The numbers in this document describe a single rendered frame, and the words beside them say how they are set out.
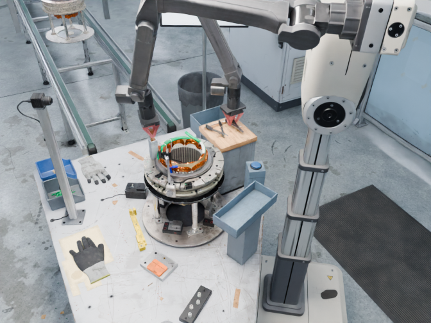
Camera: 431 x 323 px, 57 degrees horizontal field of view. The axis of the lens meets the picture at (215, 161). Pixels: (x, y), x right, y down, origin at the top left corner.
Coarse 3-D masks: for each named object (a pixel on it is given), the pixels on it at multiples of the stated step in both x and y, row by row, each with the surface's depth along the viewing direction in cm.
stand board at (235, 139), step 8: (200, 128) 184; (216, 128) 183; (224, 128) 183; (232, 128) 183; (208, 136) 178; (216, 136) 179; (224, 136) 179; (232, 136) 179; (240, 136) 179; (248, 136) 179; (256, 136) 179; (216, 144) 174; (224, 144) 174; (232, 144) 174; (240, 144) 176
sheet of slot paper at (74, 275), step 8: (80, 232) 171; (88, 232) 171; (96, 232) 171; (64, 240) 167; (72, 240) 167; (96, 240) 168; (104, 240) 168; (64, 248) 164; (72, 248) 164; (104, 248) 165; (64, 256) 161; (72, 256) 161; (112, 256) 161; (64, 264) 158; (72, 264) 158; (72, 272) 155; (80, 272) 155; (72, 280) 153; (80, 280) 153; (88, 280) 153; (72, 288) 150; (88, 288) 150
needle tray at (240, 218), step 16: (240, 192) 151; (256, 192) 157; (272, 192) 152; (224, 208) 146; (240, 208) 150; (256, 208) 150; (224, 224) 139; (240, 224) 144; (256, 224) 152; (240, 240) 151; (256, 240) 159; (240, 256) 157
